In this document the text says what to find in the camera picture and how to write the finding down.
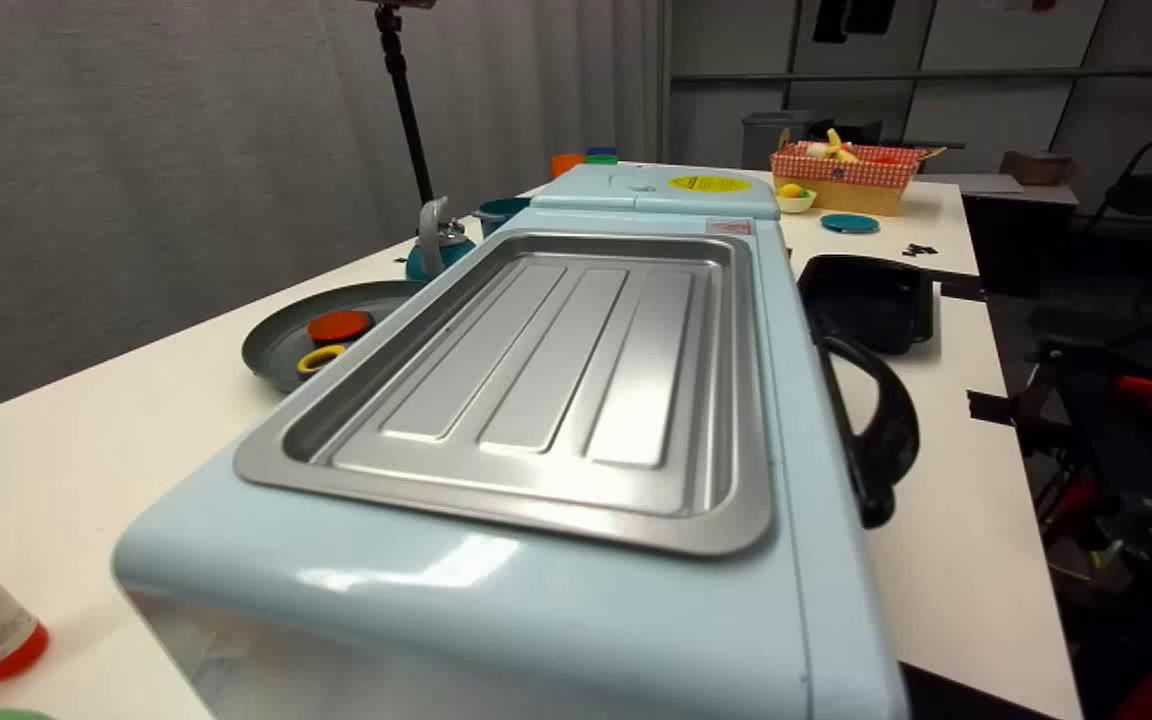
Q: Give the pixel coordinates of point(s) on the light blue breakfast station appliance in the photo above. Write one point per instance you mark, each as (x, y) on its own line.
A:
(497, 627)

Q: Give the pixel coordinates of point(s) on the silver griddle tray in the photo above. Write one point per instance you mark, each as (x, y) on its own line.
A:
(539, 384)

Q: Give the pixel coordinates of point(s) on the teal toy pot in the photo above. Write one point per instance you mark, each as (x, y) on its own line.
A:
(502, 212)

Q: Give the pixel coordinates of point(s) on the teal toy kettle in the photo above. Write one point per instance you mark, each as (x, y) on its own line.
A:
(439, 260)

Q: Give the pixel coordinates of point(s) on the orange toy cup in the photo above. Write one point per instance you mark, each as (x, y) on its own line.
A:
(564, 162)

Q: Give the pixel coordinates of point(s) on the blue toy cup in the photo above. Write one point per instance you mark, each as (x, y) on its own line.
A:
(602, 153)

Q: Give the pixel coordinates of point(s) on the red toy disc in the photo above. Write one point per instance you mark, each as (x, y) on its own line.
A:
(343, 324)

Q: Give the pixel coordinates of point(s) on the grey round plate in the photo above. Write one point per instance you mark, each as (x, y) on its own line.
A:
(279, 345)

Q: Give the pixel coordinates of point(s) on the teal round lid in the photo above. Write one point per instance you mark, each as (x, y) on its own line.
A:
(849, 227)

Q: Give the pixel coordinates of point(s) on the orange toy basket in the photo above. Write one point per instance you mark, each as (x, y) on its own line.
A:
(858, 186)

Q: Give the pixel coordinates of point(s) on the yellow toy banana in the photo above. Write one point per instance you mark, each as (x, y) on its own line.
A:
(842, 145)

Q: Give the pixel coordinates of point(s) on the small black clip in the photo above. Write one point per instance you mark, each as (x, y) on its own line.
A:
(923, 249)

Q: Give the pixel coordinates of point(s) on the black tape strip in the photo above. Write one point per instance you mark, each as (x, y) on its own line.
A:
(962, 286)

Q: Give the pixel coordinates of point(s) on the brown cardboard box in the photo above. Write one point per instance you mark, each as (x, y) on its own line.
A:
(1037, 171)

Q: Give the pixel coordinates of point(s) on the green round toy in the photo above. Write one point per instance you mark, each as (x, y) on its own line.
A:
(11, 715)

